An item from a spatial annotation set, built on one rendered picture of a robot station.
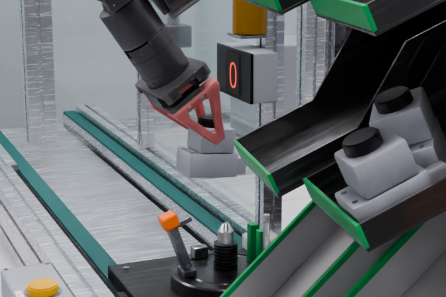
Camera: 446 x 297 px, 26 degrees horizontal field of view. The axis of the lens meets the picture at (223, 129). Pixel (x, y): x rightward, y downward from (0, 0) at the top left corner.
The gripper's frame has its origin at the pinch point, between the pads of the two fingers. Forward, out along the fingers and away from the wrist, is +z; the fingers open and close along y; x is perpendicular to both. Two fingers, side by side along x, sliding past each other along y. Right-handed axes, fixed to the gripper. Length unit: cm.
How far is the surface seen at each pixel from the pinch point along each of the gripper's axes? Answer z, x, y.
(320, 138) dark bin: -3.9, -2.2, -27.4
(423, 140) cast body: -6.9, -3.5, -44.5
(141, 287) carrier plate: 11.7, 17.8, 3.1
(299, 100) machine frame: 42, -39, 79
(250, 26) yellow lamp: -1.8, -17.1, 15.4
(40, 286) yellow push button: 5.0, 27.2, 8.0
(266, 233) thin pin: 12.3, 2.7, -6.3
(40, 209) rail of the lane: 10.0, 20.1, 43.3
